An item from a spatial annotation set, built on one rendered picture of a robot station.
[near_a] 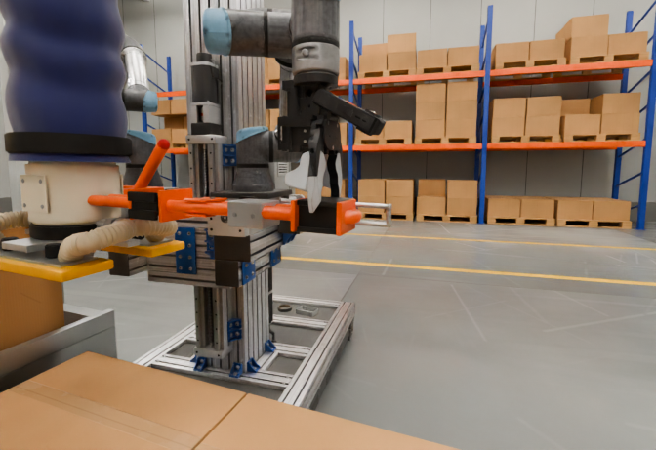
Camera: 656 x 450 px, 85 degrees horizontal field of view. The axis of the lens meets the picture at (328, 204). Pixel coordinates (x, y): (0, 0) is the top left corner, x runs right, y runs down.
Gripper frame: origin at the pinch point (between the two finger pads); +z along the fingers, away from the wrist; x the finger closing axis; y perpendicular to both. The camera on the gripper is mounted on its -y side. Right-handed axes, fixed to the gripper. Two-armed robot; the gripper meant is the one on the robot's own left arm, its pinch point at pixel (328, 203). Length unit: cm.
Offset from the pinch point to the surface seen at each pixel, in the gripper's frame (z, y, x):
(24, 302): 34, 102, -9
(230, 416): 52, 29, -11
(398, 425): 107, 4, -93
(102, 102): -19, 50, 1
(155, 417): 52, 45, -4
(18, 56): -27, 59, 10
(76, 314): 47, 110, -29
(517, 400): 107, -47, -131
